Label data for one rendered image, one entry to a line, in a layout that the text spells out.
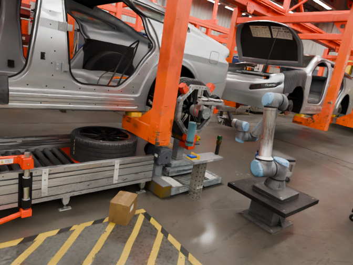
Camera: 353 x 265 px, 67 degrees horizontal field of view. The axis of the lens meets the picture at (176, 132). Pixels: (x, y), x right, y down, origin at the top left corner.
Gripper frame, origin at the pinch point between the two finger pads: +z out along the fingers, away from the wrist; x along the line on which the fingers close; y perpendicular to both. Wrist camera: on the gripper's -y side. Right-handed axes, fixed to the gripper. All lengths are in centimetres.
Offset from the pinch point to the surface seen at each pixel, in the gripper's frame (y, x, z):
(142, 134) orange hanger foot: 27, -77, 31
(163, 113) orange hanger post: -1, -75, 6
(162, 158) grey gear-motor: 51, -54, 21
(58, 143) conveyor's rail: 53, -137, 96
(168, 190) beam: 75, -62, -4
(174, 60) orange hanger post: -50, -71, 6
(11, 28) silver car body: -60, -157, 231
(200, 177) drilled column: 58, -37, -21
